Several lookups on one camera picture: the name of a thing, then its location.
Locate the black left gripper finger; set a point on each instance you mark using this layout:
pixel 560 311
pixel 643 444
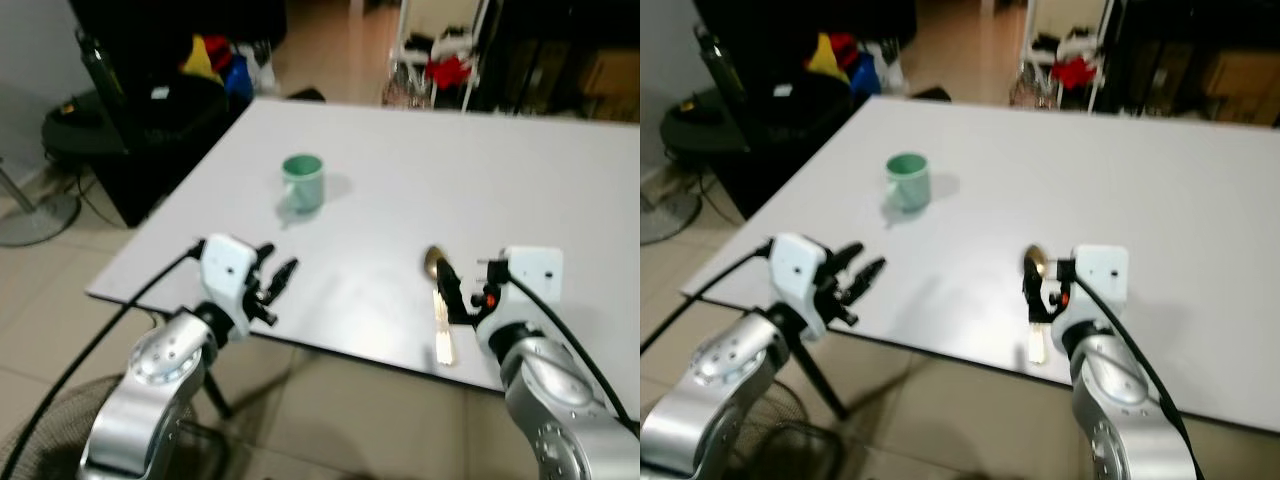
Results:
pixel 284 274
pixel 263 258
pixel 850 256
pixel 870 273

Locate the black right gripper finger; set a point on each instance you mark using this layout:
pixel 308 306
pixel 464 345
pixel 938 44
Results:
pixel 1036 290
pixel 451 292

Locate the gold metal spoon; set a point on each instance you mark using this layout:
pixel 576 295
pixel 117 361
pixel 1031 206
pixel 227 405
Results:
pixel 1037 345
pixel 444 340

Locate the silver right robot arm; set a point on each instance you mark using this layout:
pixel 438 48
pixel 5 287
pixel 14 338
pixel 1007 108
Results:
pixel 1120 410
pixel 560 410

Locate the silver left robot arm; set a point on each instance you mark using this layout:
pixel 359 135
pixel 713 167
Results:
pixel 150 385
pixel 705 385

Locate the black table leg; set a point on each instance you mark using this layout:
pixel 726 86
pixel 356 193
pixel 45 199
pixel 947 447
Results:
pixel 820 378
pixel 216 392

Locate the green ceramic mug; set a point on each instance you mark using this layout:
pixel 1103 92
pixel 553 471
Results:
pixel 908 183
pixel 302 185

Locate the blue plastic item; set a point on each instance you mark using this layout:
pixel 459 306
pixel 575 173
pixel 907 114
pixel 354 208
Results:
pixel 238 80
pixel 865 76

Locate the grey round stand base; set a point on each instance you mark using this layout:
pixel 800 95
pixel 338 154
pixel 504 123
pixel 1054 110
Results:
pixel 35 218
pixel 665 215

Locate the yellow cloth item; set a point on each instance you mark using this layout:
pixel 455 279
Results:
pixel 200 60
pixel 826 58

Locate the small red item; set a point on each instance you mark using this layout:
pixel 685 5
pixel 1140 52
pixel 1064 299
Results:
pixel 846 46
pixel 219 48

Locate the red cloth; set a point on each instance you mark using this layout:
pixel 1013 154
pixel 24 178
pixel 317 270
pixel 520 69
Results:
pixel 1074 72
pixel 449 72

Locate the white metal rack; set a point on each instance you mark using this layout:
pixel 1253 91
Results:
pixel 478 50
pixel 1105 50

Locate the brown cardboard box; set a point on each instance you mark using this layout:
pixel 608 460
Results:
pixel 612 85
pixel 1245 85

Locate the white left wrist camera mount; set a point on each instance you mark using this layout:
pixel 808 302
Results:
pixel 226 272
pixel 797 270

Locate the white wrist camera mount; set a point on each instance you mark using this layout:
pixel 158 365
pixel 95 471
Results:
pixel 530 285
pixel 797 270
pixel 226 272
pixel 1100 285

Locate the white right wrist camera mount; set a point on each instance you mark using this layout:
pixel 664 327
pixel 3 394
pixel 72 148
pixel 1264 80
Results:
pixel 1100 285
pixel 530 285

